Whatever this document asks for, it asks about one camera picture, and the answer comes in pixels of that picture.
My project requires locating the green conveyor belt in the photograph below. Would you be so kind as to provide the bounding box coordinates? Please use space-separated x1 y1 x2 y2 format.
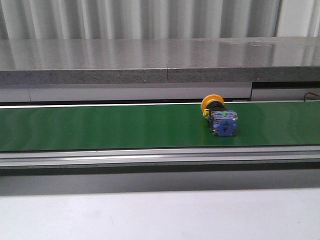
0 101 320 152

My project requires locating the white panel under slab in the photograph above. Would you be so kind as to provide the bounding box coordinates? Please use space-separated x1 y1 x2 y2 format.
0 81 320 103

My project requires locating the yellow push button switch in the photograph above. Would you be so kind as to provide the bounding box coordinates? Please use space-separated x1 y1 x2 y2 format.
200 94 238 137

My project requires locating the red wire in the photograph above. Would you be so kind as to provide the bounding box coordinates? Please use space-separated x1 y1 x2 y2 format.
303 92 320 102

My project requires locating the white pleated curtain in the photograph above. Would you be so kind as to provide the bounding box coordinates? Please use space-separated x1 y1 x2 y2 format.
0 0 320 40

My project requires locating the grey stone slab shelf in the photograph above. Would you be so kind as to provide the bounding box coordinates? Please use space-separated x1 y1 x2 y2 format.
0 37 320 86

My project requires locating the aluminium conveyor front rail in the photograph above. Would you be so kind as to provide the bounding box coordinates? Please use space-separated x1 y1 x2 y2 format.
0 145 320 176

